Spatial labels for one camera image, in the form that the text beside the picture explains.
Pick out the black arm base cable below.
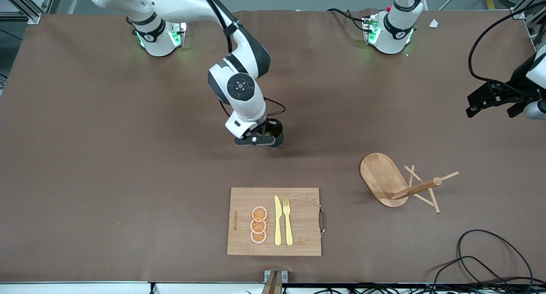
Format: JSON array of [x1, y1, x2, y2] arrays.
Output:
[[327, 8, 368, 33]]

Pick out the black loose cable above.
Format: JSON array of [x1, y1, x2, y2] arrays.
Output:
[[456, 229, 535, 286], [429, 256, 512, 294]]

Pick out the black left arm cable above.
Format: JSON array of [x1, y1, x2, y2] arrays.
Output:
[[468, 2, 546, 94]]

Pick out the wooden cup rack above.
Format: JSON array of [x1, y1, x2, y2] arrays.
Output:
[[360, 153, 459, 214]]

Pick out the dark green cup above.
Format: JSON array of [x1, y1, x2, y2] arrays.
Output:
[[264, 119, 285, 148]]

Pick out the wooden cutting board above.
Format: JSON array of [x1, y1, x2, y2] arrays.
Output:
[[227, 187, 327, 257]]

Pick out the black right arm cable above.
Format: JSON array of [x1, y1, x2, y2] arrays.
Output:
[[194, 0, 286, 116]]

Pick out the aluminium frame profile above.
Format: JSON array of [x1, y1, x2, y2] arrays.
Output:
[[0, 0, 58, 25], [510, 0, 546, 34]]

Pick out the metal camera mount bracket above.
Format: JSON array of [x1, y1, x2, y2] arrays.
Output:
[[261, 270, 288, 294]]

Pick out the yellow plastic knife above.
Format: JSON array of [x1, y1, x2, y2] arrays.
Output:
[[274, 195, 282, 246]]

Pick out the brown table cover sheet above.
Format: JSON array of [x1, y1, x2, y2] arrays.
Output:
[[0, 9, 546, 284]]

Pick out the yellow plastic fork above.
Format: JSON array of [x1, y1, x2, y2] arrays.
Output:
[[283, 199, 294, 247]]

